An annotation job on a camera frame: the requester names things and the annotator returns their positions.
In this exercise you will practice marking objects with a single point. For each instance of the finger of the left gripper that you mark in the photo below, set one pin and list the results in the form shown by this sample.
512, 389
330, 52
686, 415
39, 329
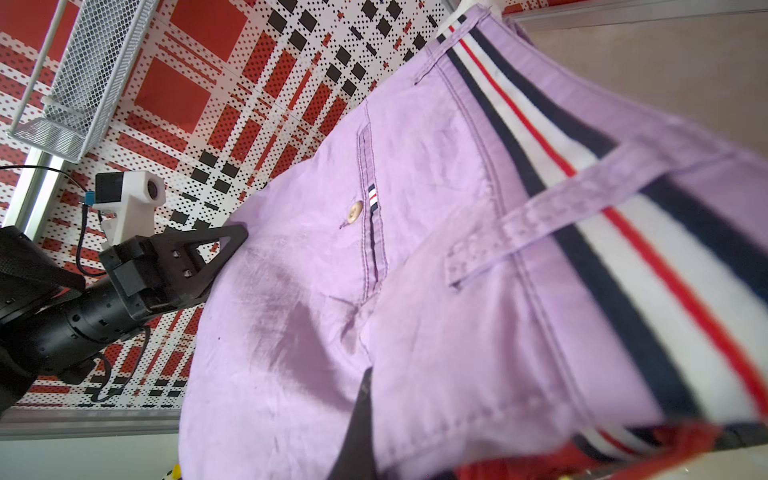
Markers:
191, 260

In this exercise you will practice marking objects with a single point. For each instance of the purple garment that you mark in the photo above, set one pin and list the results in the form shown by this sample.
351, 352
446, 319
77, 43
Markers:
516, 253

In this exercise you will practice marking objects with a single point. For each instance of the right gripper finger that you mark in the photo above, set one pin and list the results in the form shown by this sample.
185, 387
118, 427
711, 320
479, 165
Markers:
356, 460

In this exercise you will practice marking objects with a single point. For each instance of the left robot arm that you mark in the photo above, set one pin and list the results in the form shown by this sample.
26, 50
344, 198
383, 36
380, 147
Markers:
54, 324

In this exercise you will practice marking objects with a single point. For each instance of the white wire mesh shelf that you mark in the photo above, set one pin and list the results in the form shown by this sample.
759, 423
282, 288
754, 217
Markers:
99, 56

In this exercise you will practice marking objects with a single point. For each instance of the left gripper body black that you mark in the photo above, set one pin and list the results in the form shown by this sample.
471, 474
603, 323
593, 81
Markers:
159, 274

